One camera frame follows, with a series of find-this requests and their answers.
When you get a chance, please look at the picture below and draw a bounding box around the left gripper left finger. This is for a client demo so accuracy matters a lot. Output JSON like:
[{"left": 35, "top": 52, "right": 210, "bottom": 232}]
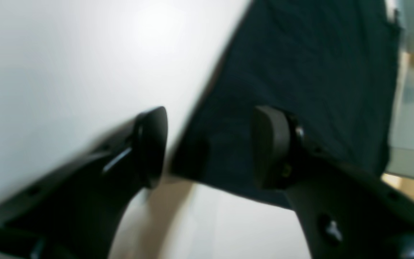
[{"left": 0, "top": 106, "right": 168, "bottom": 259}]

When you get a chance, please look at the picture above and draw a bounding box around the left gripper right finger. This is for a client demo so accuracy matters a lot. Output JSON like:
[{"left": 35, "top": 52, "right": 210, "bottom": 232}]
[{"left": 252, "top": 105, "right": 414, "bottom": 259}]

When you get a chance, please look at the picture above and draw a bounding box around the black T-shirt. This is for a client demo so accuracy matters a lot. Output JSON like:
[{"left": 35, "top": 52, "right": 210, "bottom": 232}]
[{"left": 170, "top": 0, "right": 400, "bottom": 209}]

